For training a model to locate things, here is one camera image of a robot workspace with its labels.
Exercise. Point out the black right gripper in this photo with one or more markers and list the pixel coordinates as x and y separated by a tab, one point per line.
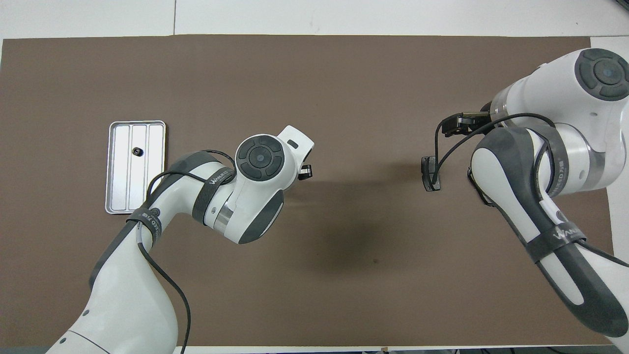
476	120

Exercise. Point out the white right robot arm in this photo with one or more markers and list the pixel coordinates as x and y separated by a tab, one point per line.
580	98

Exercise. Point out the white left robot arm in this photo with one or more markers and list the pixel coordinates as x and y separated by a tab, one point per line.
128	305

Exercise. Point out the silver metal tray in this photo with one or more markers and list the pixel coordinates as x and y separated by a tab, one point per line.
120	172

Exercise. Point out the dark rectangular brake pad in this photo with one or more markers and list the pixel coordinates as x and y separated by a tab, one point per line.
426	169

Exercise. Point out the brown table mat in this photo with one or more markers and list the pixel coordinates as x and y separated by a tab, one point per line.
344	88

